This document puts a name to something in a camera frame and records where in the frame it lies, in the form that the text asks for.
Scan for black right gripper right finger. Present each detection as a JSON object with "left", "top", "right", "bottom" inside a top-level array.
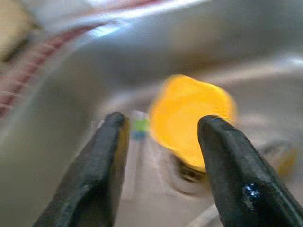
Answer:
[{"left": 197, "top": 115, "right": 303, "bottom": 227}]

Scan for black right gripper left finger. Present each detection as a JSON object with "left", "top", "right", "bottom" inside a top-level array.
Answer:
[{"left": 32, "top": 111, "right": 130, "bottom": 227}]

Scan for white green stick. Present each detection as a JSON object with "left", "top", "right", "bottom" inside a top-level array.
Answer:
[{"left": 131, "top": 110, "right": 152, "bottom": 142}]

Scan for large steel sink basin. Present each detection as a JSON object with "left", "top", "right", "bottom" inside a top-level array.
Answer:
[{"left": 0, "top": 0, "right": 303, "bottom": 227}]

